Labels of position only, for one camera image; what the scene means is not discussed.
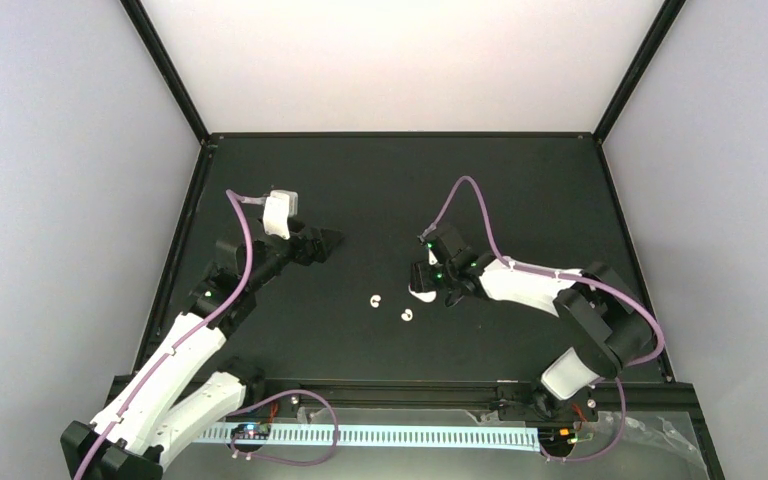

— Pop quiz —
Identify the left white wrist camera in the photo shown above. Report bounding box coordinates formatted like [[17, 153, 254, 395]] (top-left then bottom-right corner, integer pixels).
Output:
[[262, 190, 298, 240]]

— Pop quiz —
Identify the right black frame post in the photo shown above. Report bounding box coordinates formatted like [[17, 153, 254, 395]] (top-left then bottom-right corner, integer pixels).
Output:
[[593, 0, 686, 144]]

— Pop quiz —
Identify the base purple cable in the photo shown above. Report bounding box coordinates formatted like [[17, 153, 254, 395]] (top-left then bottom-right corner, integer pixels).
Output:
[[229, 388, 341, 468], [539, 377, 627, 464]]

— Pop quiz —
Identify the clear plastic sheet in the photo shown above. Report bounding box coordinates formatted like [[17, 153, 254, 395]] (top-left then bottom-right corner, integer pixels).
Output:
[[466, 409, 703, 472]]

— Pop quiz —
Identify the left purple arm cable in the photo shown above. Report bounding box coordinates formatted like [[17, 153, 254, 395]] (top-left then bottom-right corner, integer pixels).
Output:
[[72, 189, 273, 480]]

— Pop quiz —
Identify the left black frame post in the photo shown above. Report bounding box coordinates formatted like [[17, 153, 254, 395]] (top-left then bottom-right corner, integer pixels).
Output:
[[120, 0, 210, 143]]

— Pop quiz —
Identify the white capsule object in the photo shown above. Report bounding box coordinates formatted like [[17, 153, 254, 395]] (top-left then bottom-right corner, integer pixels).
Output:
[[408, 286, 437, 303]]

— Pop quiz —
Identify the white slotted cable duct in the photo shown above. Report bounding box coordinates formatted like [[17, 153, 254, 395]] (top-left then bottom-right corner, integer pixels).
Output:
[[195, 423, 544, 453]]

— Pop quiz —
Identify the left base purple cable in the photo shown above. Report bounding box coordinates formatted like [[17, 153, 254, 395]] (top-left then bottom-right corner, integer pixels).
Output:
[[229, 388, 341, 468]]

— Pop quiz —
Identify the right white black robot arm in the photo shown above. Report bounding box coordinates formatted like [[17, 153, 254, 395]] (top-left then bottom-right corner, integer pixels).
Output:
[[408, 224, 658, 420]]

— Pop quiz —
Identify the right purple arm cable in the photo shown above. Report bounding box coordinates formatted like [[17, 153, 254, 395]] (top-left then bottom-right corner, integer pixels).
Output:
[[418, 175, 667, 368]]

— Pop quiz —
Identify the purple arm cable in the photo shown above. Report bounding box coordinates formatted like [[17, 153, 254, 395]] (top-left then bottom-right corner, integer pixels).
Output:
[[72, 189, 273, 480], [418, 175, 667, 368]]

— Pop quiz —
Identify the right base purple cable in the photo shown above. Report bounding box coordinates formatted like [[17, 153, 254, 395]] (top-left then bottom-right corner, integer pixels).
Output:
[[539, 377, 627, 464]]

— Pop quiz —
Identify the black frame post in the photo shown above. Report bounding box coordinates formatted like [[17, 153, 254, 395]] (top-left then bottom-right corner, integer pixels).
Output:
[[593, 0, 686, 144], [120, 0, 210, 143]]

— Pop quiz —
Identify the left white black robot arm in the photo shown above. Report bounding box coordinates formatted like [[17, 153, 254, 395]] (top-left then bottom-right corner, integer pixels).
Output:
[[60, 220, 344, 479]]

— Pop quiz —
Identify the black front mounting rail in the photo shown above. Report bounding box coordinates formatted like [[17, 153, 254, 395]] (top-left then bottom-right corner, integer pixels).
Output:
[[244, 378, 704, 426]]

